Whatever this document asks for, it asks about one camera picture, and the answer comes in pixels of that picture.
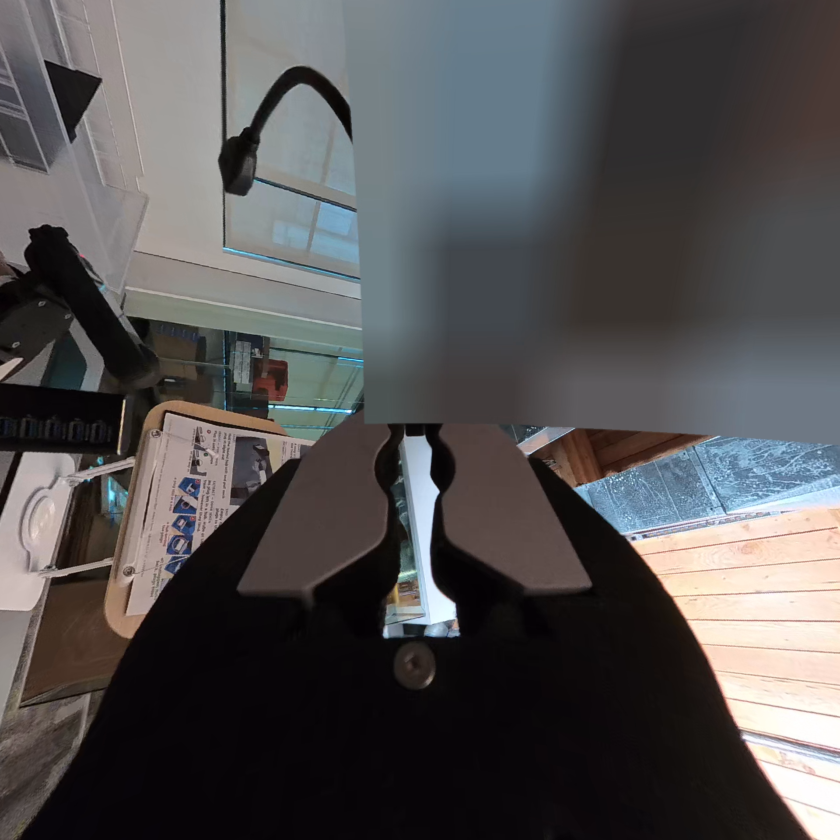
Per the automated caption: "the frosted glass window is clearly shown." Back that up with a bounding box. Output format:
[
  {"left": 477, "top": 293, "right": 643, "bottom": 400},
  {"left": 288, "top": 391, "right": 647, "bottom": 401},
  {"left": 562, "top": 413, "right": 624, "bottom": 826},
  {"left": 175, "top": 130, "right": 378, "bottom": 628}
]
[{"left": 222, "top": 0, "right": 363, "bottom": 283}]

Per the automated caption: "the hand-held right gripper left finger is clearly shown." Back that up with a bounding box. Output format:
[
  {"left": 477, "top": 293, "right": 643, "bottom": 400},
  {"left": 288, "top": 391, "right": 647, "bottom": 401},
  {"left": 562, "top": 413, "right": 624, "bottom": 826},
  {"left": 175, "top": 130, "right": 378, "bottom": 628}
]
[{"left": 238, "top": 423, "right": 403, "bottom": 636}]

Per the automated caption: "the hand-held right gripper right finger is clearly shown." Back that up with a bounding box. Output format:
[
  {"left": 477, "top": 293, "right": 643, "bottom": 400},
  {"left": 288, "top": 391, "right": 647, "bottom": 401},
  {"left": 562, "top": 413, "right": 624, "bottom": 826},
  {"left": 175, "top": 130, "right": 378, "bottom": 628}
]
[{"left": 428, "top": 423, "right": 595, "bottom": 636}]

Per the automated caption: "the clear plastic bin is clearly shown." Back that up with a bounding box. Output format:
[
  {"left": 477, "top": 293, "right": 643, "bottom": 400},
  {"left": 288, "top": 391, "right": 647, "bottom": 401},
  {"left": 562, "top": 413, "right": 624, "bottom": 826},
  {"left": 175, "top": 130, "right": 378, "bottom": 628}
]
[{"left": 0, "top": 0, "right": 150, "bottom": 296}]

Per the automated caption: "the black USB hub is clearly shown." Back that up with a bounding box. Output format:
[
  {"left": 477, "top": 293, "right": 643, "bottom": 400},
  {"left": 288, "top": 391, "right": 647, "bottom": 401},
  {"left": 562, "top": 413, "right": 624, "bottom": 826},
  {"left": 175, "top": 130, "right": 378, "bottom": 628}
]
[{"left": 0, "top": 384, "right": 137, "bottom": 455}]

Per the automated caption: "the brown cardboard box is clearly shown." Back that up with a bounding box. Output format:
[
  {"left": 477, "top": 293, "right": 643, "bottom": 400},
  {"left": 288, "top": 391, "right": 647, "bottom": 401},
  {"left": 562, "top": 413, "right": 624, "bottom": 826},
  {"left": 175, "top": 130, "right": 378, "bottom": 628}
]
[{"left": 20, "top": 577, "right": 135, "bottom": 707}]

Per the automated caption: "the black USB cable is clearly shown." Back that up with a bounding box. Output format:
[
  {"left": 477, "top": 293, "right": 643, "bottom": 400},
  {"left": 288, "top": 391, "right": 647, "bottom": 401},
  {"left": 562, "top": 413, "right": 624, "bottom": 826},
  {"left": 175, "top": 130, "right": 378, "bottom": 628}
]
[{"left": 218, "top": 66, "right": 355, "bottom": 198}]

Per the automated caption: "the red box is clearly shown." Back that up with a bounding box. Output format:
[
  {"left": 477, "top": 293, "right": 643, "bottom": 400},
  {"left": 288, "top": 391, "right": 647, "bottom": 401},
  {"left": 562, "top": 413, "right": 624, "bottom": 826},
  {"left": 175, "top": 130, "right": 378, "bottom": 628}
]
[{"left": 251, "top": 357, "right": 291, "bottom": 403}]

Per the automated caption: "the rectangular metal air duct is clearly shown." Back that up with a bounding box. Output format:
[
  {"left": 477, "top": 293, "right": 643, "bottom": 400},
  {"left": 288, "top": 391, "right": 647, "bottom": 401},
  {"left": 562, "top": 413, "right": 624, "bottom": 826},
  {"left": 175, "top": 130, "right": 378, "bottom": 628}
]
[{"left": 572, "top": 435, "right": 840, "bottom": 536}]

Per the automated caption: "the wooden instruction board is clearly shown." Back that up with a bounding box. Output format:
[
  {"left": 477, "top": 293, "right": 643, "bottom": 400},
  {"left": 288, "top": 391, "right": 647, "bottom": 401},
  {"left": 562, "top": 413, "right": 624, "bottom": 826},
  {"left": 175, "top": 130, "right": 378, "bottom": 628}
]
[{"left": 104, "top": 400, "right": 317, "bottom": 641}]

